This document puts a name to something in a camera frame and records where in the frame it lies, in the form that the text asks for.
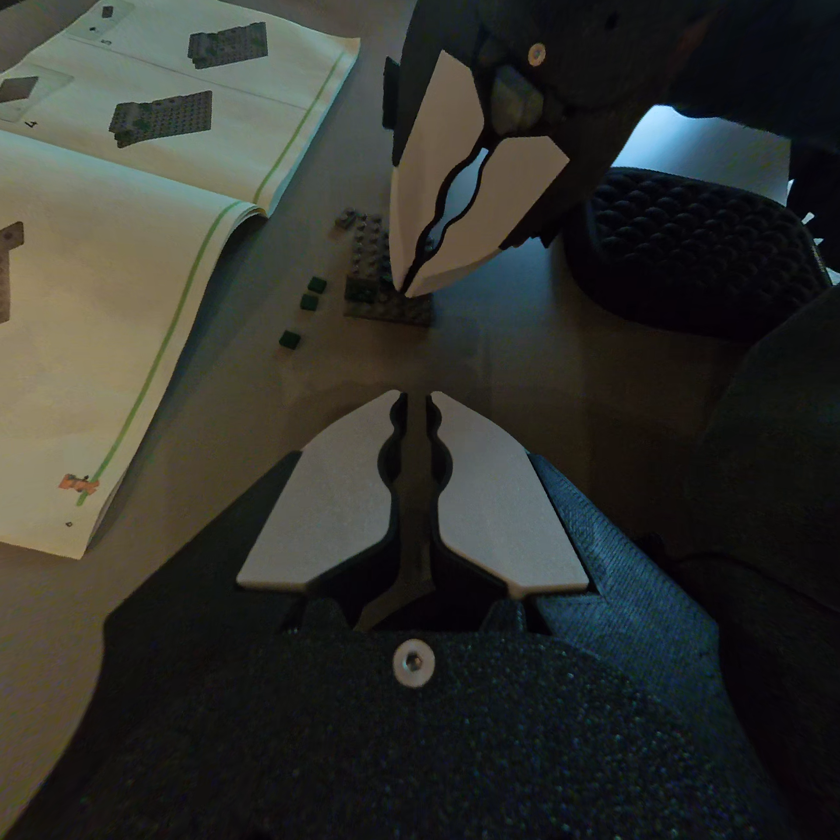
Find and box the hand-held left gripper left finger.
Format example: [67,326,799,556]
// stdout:
[236,390,411,588]

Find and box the grey toy brick assembly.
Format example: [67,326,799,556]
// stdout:
[335,206,436,328]

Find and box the open building instruction booklet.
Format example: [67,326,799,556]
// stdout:
[0,0,362,560]

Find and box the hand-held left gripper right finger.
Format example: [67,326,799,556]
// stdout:
[427,392,591,598]

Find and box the dark green sweatshirt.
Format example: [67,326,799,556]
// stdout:
[682,282,840,840]

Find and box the black dimpled cushion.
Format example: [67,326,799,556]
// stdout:
[563,166,833,343]

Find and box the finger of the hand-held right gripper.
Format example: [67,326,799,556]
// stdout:
[403,134,571,300]
[392,50,488,294]

